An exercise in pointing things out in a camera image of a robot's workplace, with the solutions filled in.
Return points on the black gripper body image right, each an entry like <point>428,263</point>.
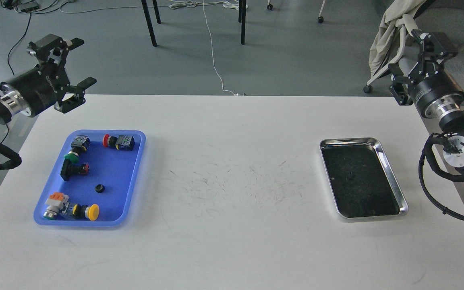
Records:
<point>433,92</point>

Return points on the black red switch block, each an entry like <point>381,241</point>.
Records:
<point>69,169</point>

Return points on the red push button switch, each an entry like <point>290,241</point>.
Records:
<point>120,143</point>

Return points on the green push button switch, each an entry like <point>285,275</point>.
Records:
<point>79,145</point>

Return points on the orange grey selector switch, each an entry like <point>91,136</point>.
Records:
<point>57,204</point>

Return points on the black table leg right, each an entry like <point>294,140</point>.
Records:
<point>242,6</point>

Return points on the black table leg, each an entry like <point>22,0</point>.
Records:
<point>147,16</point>
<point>242,6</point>

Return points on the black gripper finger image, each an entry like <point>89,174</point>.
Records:
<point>77,98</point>
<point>434,50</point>
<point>399,84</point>
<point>52,50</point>

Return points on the beige cloth on chair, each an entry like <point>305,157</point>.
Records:
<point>387,26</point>

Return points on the yellow push button switch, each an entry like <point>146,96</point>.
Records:
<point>81,212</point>

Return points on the black table leg left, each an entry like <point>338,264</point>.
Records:
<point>147,16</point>

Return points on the grey office chair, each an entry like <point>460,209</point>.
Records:
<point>446,16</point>

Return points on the blue plastic tray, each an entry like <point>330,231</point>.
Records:
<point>116,170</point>

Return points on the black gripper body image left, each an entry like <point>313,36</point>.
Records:
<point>36,90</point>

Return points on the silver metal tray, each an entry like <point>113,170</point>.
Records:
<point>375,192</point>

